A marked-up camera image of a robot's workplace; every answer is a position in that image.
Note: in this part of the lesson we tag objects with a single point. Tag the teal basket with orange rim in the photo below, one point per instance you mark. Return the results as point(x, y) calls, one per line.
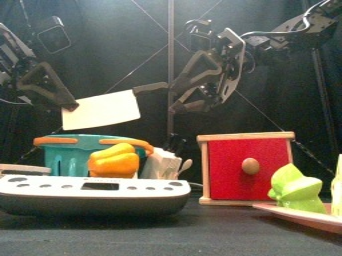
point(67, 153)

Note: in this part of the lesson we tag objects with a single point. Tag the wooden box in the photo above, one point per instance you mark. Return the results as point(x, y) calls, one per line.
point(202, 166)

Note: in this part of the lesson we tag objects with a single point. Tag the red drawer with wooden knob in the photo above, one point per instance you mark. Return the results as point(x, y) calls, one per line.
point(232, 166)

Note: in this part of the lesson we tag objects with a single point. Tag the white knife block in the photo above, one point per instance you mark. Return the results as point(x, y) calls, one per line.
point(161, 165)

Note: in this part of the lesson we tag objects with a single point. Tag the black tripod stand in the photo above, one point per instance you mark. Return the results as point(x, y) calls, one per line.
point(322, 100)

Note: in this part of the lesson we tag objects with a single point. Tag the yellow toy bell pepper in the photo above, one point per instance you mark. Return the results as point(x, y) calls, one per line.
point(114, 161)

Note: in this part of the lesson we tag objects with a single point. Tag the white grey kitchen scale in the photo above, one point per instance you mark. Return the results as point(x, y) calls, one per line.
point(89, 196)

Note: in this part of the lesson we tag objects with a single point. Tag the pink wooden tray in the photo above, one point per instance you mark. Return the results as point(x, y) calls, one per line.
point(302, 216)

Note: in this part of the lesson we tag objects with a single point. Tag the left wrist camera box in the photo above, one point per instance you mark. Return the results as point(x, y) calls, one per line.
point(54, 37)

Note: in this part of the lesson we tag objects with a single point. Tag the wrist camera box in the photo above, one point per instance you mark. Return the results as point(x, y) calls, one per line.
point(54, 37)
point(201, 35)

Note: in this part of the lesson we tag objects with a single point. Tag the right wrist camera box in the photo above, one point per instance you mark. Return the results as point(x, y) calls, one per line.
point(201, 35)

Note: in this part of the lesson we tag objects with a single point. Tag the vertical metal frame pole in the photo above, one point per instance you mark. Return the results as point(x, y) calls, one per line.
point(170, 50)

